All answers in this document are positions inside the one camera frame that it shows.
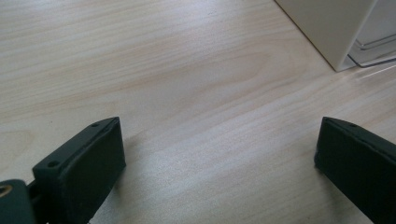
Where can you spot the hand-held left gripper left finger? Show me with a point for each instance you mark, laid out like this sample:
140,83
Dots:
79,169

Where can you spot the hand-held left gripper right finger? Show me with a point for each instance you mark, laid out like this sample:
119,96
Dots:
358,161

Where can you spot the clear plastic tray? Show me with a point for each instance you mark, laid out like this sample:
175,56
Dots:
373,46

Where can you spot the white box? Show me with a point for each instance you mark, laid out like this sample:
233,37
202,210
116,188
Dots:
323,28

